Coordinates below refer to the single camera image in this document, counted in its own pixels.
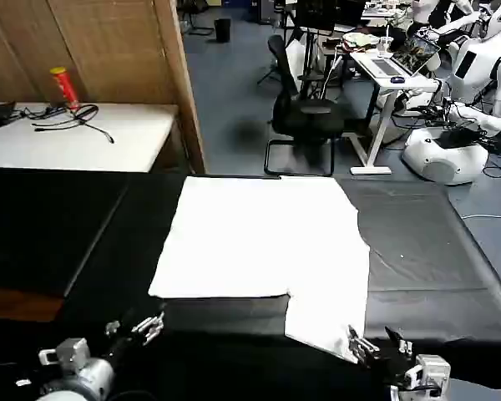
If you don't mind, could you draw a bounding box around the white printed shirt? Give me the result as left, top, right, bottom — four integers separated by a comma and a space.
148, 175, 371, 363

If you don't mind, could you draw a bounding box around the black trash bin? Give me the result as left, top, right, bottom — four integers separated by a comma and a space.
214, 18, 232, 43

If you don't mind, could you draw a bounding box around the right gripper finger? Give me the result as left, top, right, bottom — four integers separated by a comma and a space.
347, 323, 380, 365
383, 325, 414, 358

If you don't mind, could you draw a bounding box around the red snack can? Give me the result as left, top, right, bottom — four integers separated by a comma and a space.
49, 66, 82, 112

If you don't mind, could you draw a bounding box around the white floor cable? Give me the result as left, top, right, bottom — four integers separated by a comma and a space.
461, 190, 501, 221

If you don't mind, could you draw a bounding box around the wooden partition screen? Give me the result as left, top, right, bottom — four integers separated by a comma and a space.
0, 0, 208, 175

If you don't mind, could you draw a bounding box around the pile of cloths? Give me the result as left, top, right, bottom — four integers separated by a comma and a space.
342, 32, 380, 49

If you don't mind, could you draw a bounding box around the white humanoid robot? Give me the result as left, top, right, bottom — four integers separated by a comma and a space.
402, 0, 501, 185

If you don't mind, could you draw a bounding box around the black office chair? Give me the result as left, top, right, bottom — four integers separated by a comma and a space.
263, 33, 347, 177

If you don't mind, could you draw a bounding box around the open silver laptop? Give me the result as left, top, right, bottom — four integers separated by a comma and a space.
369, 33, 442, 79

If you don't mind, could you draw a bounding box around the black cable bundle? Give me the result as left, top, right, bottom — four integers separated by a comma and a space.
23, 103, 116, 145

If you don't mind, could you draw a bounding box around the white side table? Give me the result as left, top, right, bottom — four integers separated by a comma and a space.
0, 102, 180, 173

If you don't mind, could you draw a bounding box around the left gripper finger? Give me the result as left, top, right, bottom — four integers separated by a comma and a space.
129, 309, 166, 348
104, 309, 135, 338

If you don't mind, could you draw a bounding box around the white standing desk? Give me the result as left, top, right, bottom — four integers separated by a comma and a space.
348, 48, 442, 175

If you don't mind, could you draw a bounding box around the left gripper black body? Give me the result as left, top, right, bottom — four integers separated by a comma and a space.
103, 329, 146, 371

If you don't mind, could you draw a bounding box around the black monitor on stand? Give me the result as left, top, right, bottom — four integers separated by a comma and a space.
294, 0, 337, 101

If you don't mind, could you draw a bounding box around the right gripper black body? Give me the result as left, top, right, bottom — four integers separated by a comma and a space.
365, 347, 417, 383

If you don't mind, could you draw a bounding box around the black table cover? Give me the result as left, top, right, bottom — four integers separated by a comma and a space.
0, 166, 501, 393

